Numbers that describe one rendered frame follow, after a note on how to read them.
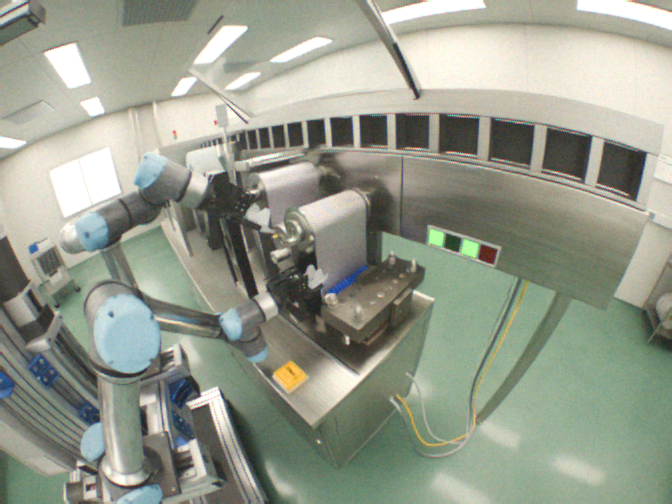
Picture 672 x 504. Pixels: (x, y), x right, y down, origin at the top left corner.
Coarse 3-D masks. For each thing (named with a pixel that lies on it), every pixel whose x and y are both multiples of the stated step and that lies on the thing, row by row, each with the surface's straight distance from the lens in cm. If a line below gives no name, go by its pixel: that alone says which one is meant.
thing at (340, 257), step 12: (360, 228) 85; (336, 240) 77; (348, 240) 82; (360, 240) 87; (324, 252) 75; (336, 252) 79; (348, 252) 84; (360, 252) 89; (324, 264) 77; (336, 264) 81; (348, 264) 86; (360, 264) 92; (336, 276) 83; (348, 276) 89; (324, 288) 81
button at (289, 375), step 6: (288, 366) 77; (294, 366) 76; (276, 372) 77; (282, 372) 76; (288, 372) 76; (294, 372) 75; (300, 372) 75; (282, 378) 75; (288, 378) 75; (294, 378) 74; (300, 378) 74; (282, 384) 76; (288, 384) 73; (294, 384) 74; (288, 390) 75
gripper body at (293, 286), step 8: (280, 272) 72; (288, 272) 71; (296, 272) 72; (280, 280) 68; (288, 280) 68; (296, 280) 67; (304, 280) 70; (272, 288) 66; (280, 288) 67; (288, 288) 69; (296, 288) 68; (304, 288) 71; (272, 296) 67; (280, 296) 69; (288, 296) 70; (296, 296) 69; (304, 296) 71; (280, 304) 67
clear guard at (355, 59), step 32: (256, 0) 90; (288, 0) 83; (320, 0) 78; (352, 0) 73; (224, 32) 110; (256, 32) 100; (288, 32) 91; (320, 32) 85; (352, 32) 79; (192, 64) 148; (224, 64) 129; (256, 64) 115; (288, 64) 103; (320, 64) 95; (352, 64) 88; (384, 64) 83; (256, 96) 138; (288, 96) 122; (320, 96) 110
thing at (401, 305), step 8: (408, 288) 85; (400, 296) 82; (408, 296) 84; (392, 304) 80; (400, 304) 81; (408, 304) 88; (392, 312) 82; (400, 312) 83; (408, 312) 91; (392, 320) 84; (400, 320) 88
